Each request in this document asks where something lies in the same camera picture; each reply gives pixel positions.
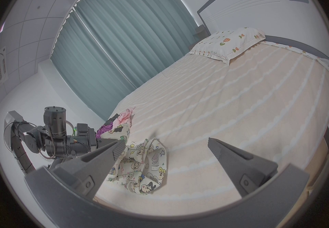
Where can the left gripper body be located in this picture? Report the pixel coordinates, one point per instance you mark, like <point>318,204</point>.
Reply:
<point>82,144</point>

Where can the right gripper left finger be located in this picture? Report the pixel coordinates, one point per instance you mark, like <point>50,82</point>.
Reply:
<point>87,170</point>

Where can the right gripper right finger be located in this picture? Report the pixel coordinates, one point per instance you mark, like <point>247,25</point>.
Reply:
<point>243,169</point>

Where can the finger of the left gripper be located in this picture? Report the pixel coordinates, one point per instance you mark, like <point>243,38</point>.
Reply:
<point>105,141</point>

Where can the white printed pyjama top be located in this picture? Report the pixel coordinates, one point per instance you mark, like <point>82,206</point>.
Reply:
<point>144,165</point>

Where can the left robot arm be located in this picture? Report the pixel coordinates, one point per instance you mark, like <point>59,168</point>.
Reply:
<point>55,124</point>

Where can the bed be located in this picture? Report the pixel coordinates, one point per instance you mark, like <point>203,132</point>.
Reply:
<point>218,106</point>

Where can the purple garment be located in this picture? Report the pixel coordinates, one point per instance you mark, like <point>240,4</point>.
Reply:
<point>104,130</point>

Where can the black garment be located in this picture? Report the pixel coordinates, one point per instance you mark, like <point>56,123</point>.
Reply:
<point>111,120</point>

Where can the pink garment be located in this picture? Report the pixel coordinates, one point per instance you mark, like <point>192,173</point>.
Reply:
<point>124,117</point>

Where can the blue-green curtain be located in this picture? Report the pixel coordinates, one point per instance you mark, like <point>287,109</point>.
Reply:
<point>123,42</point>

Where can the white ceiling air vent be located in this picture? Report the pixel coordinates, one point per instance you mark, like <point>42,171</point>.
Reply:
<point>3,65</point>

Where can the white printed pillow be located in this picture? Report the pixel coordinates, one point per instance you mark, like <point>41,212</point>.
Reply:
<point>226,44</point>

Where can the grey bedside table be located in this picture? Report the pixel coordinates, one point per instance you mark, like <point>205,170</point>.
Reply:
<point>200,31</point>

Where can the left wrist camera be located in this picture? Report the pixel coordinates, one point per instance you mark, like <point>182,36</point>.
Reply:
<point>82,129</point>

